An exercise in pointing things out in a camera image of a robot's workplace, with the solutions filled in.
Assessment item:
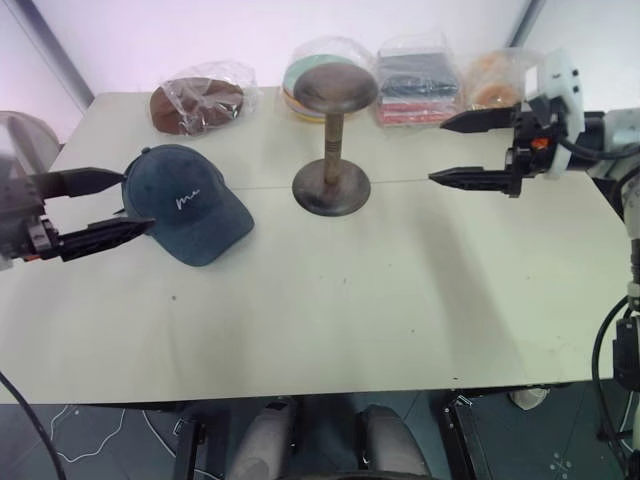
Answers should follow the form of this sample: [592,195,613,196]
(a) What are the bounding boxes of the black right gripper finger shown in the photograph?
[439,104,521,135]
[428,167,511,194]

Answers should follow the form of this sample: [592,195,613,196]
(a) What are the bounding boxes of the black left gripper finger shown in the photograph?
[37,167,130,199]
[54,215,157,264]

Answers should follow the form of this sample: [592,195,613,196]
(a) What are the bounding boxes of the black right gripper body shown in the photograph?
[503,94,569,199]

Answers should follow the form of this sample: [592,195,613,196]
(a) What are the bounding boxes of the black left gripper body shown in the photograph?
[0,172,65,262]

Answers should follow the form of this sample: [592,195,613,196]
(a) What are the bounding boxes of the dark wooden hat stand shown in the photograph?
[291,62,380,219]

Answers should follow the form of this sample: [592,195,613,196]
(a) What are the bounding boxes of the brown hat in plastic bag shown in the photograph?
[149,60,259,136]

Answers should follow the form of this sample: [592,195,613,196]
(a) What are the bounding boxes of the orange hats in plastic bag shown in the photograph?
[459,48,544,114]

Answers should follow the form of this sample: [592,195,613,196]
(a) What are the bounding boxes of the folded cloths in plastic bag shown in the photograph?
[372,30,464,130]

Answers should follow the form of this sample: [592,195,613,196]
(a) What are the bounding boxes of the navy blue baseball cap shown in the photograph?
[119,143,256,269]

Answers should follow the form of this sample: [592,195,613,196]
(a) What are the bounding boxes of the colourful hats in plastic bag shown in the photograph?
[277,34,379,124]

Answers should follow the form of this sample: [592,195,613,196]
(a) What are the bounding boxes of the small white floor object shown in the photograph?
[508,387,551,411]

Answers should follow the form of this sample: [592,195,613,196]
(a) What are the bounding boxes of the grey rounded shape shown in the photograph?
[227,399,302,480]
[356,404,434,480]

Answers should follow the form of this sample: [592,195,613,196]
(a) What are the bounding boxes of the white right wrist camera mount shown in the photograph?
[522,48,586,179]

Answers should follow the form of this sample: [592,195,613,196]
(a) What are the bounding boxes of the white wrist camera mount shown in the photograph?
[522,48,586,179]
[0,111,60,177]

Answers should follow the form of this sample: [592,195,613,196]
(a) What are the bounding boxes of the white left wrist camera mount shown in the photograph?
[0,111,60,177]

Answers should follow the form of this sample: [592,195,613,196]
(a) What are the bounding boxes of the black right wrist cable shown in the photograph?
[558,138,640,162]

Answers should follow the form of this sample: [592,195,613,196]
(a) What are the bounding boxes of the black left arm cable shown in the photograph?
[0,370,67,480]

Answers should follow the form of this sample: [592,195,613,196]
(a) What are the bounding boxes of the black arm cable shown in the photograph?
[0,370,67,480]
[591,293,640,451]

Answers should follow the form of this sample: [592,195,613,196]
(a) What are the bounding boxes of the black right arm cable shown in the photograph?
[591,293,640,451]

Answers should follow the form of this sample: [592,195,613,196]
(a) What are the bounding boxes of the thin white floor cable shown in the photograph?
[48,403,177,464]

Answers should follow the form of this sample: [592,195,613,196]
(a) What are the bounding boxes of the black table leg frame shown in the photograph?
[172,403,207,480]
[438,393,502,480]

